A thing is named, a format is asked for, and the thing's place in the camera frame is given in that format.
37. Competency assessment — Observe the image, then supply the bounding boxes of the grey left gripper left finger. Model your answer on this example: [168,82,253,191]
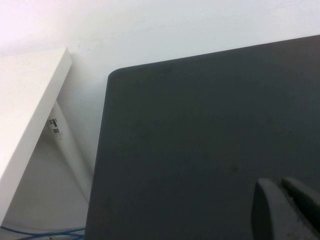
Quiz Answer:
[251,178,320,240]

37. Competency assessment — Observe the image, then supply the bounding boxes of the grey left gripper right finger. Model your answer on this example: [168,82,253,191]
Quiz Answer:
[281,176,320,224]

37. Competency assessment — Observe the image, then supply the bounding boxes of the white barcode sticker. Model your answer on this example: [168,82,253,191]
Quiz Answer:
[47,117,63,141]

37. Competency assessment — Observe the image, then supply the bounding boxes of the white side table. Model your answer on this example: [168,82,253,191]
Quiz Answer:
[0,47,96,221]

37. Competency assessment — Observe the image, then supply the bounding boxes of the blue cable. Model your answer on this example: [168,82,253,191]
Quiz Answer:
[0,224,87,240]

